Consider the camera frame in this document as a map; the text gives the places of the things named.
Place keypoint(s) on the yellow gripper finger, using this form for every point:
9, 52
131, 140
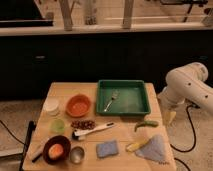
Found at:
168, 117

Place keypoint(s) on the blue sponge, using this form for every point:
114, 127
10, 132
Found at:
108, 148

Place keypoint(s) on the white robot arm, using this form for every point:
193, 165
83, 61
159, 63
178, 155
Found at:
185, 83

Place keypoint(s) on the orange red bowl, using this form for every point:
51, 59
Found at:
78, 106

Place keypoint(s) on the dark brown bowl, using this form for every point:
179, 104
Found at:
57, 140

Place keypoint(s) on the orange fruit in bowl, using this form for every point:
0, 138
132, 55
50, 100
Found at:
55, 151

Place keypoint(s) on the blue grey cloth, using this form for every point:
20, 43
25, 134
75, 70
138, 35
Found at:
153, 150

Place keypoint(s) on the green plastic tray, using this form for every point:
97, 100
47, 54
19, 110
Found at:
132, 99

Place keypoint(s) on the silver metal fork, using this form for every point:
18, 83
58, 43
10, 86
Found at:
113, 97

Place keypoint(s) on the pile of brown nuts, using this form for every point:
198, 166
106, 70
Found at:
83, 124

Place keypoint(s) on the small metal cup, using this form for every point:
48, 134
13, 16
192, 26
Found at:
77, 155

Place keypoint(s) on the small green cup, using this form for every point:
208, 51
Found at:
57, 126

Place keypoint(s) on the white round container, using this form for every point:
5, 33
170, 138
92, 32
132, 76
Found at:
51, 106

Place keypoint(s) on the black handled utensil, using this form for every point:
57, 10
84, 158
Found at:
38, 152

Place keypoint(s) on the black table side bracket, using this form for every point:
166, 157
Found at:
30, 129

